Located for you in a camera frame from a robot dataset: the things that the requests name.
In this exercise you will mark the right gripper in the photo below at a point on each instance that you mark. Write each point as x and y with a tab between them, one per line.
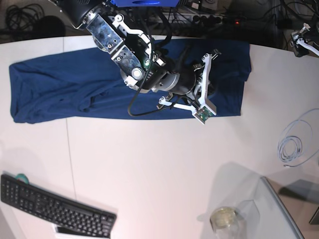
188	82

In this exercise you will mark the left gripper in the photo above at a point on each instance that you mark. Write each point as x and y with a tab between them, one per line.
310	34

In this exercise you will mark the green tape roll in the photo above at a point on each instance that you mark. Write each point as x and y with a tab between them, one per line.
23	178

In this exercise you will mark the blue box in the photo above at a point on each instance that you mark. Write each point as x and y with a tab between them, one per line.
146	3

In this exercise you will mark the black computer keyboard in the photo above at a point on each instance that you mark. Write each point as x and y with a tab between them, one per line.
71	215

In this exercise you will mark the white power strip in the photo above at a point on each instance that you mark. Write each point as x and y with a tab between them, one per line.
208	20

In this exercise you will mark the dark blue t-shirt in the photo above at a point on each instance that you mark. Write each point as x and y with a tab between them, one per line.
87	83

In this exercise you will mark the clear glass jar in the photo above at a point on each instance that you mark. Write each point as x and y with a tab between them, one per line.
224	223

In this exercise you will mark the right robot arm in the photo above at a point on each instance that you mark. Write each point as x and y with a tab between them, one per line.
143	62

